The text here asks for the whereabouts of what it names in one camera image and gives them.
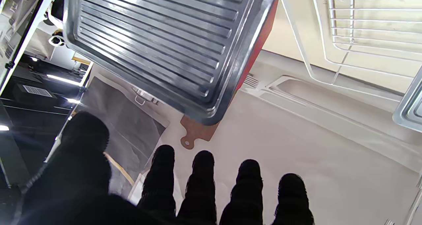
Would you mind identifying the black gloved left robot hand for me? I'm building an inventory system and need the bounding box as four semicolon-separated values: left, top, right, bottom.
13;111;315;225

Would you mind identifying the ribbed metal baking tray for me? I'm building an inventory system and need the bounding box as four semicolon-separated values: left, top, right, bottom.
63;0;281;126
392;67;422;133

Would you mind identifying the red black toaster oven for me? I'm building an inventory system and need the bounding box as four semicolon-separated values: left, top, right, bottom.
236;0;281;90

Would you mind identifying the black box barcode label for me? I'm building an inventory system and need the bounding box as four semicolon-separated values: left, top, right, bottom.
13;83;56;102

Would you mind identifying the stainless steel stock pot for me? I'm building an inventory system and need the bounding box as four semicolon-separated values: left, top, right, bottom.
132;87;160;106

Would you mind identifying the brown wooden cutting board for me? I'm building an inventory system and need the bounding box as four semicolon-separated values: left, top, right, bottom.
180;115;220;150

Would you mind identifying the white wire dish rack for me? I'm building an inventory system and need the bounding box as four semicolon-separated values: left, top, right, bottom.
280;0;422;103

